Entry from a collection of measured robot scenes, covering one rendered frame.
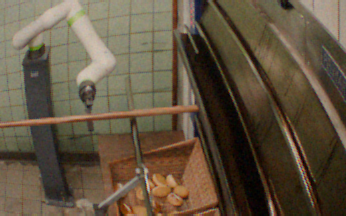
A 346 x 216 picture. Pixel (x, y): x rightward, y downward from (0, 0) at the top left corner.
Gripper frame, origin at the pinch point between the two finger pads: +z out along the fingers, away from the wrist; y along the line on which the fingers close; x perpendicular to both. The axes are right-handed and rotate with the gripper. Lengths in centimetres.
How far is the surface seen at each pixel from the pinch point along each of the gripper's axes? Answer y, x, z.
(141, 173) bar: 3.7, -16.2, 37.7
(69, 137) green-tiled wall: 94, 11, -130
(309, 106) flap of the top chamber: -61, -45, 107
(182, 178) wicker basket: 58, -50, -28
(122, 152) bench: 60, -23, -60
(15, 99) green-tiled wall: 58, 63, -133
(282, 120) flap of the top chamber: -52, -41, 97
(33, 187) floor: 121, 54, -97
